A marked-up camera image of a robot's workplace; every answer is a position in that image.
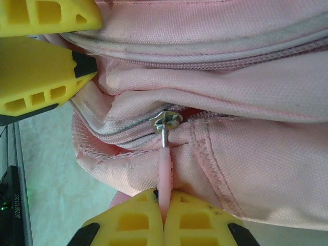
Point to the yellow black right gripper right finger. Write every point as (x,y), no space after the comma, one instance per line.
(200,225)

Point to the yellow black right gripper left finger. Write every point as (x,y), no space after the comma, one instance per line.
(128,225)

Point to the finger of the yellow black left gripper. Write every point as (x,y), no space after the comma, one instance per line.
(38,66)
(25,29)

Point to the pink zipper pull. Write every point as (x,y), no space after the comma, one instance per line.
(165,166)

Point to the pink backpack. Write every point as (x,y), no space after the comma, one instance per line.
(230,77)

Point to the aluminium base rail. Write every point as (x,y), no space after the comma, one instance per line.
(18,153)

